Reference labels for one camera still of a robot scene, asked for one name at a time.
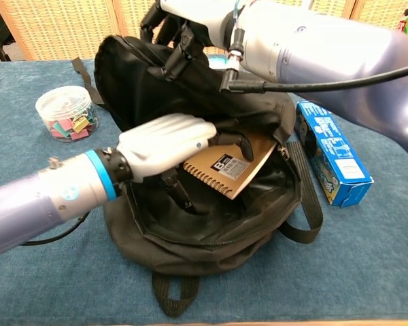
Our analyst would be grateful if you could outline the black backpack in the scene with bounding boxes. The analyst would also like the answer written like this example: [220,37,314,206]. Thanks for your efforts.
[71,33,324,319]

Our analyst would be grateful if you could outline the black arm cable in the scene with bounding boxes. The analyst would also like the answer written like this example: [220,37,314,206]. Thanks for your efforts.
[20,209,91,246]
[219,25,408,94]

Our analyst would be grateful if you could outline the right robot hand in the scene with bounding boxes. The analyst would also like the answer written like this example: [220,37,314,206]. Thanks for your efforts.
[139,0,239,82]

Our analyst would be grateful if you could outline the kraft spiral notebook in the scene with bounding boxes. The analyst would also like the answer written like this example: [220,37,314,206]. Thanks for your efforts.
[182,134,279,200]

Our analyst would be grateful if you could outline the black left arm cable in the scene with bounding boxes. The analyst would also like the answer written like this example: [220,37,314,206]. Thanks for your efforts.
[20,209,91,246]

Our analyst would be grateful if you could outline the wicker folding screen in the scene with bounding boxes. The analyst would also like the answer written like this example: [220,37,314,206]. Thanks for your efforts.
[0,0,408,61]

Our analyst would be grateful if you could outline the blue carpet table cover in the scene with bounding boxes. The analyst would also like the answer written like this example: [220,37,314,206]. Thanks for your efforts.
[0,50,408,323]

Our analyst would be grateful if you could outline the clear jar of binder clips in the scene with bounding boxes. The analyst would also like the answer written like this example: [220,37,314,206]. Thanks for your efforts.
[35,85,99,143]

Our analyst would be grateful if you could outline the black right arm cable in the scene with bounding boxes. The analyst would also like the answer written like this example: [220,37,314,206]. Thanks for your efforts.
[219,25,408,94]

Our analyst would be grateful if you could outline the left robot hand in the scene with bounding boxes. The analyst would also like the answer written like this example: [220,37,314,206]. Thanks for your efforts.
[103,113,256,217]

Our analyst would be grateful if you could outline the teal wet wipes pack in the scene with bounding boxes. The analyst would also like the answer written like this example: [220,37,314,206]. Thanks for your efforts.
[209,56,232,71]

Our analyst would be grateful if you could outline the blue cardboard box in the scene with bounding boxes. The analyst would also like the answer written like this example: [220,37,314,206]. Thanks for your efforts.
[295,100,375,208]

